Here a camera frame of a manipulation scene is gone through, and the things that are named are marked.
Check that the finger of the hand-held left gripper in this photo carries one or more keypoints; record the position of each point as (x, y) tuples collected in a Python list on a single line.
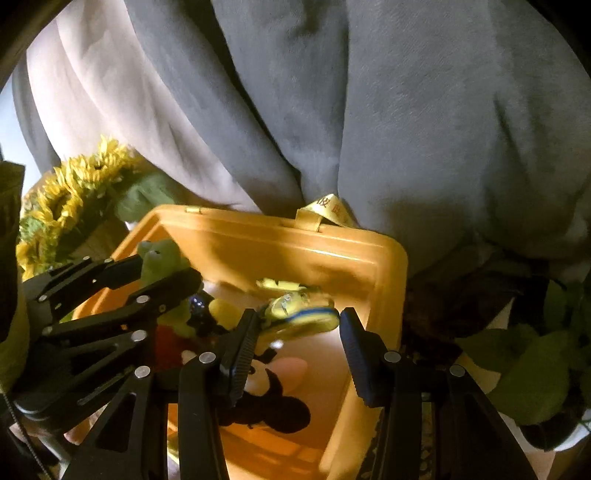
[(138, 302), (83, 281)]

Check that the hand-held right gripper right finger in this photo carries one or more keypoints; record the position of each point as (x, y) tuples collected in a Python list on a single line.
[(360, 364)]

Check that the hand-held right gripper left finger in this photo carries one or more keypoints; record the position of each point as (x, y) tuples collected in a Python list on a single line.
[(240, 360)]

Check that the green frog plush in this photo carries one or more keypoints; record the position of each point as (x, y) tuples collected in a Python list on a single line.
[(159, 263)]

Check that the red fluffy plush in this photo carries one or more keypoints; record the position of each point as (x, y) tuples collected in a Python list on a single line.
[(168, 346)]

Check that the black mouse plush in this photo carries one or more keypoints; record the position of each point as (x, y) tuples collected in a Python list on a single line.
[(277, 410)]

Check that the small yellow toy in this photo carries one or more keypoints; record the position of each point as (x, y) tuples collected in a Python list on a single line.
[(295, 323)]

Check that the orange plastic storage box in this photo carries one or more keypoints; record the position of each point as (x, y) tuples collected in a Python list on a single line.
[(277, 249)]

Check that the grey-green ribbed vase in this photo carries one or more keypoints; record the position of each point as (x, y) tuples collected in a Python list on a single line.
[(99, 240)]

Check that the sunflower bouquet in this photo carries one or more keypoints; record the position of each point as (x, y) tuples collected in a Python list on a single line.
[(69, 194)]

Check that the grey curtain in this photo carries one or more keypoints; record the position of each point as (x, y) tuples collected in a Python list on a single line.
[(415, 115), (32, 124)]

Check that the potted plant in white pot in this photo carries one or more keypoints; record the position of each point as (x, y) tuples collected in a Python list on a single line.
[(531, 383)]

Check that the beige curtain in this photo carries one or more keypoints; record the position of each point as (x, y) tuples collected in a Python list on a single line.
[(138, 115)]

